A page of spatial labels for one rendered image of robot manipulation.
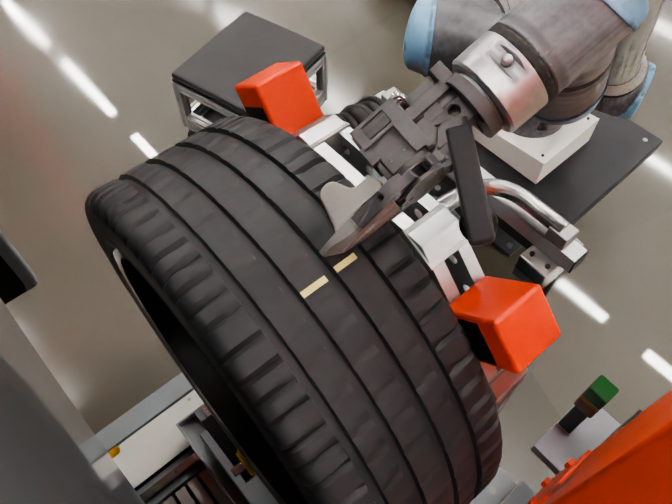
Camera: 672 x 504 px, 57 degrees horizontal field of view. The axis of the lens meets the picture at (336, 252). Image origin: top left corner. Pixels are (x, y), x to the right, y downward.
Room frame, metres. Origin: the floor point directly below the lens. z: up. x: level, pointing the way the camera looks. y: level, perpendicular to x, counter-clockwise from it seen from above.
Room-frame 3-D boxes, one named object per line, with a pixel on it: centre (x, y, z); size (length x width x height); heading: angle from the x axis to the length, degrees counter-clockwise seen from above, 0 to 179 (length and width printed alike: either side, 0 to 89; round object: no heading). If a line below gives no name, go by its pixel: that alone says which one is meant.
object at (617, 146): (1.33, -0.58, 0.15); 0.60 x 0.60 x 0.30; 42
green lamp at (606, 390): (0.38, -0.47, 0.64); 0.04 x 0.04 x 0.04; 40
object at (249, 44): (1.64, 0.29, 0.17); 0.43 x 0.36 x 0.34; 146
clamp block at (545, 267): (0.49, -0.31, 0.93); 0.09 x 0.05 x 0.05; 130
